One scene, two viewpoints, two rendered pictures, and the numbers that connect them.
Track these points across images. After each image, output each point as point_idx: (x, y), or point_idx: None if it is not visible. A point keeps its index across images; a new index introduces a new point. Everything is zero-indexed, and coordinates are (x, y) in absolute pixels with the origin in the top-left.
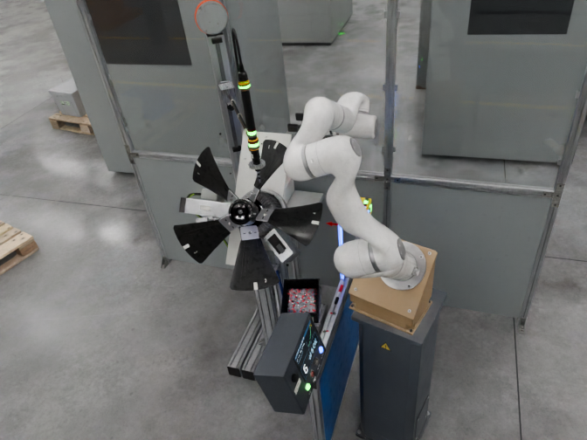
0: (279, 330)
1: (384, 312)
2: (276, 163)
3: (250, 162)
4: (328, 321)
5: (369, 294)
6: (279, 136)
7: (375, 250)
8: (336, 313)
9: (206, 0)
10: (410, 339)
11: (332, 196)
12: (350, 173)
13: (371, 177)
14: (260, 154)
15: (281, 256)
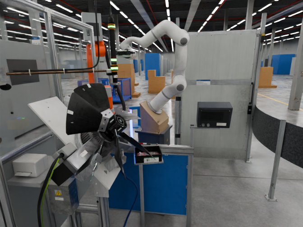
0: (208, 106)
1: (164, 123)
2: (103, 91)
3: (114, 83)
4: (162, 145)
5: (160, 120)
6: (52, 99)
7: (184, 74)
8: (156, 144)
9: None
10: (171, 125)
11: (185, 51)
12: None
13: None
14: (54, 113)
15: (129, 143)
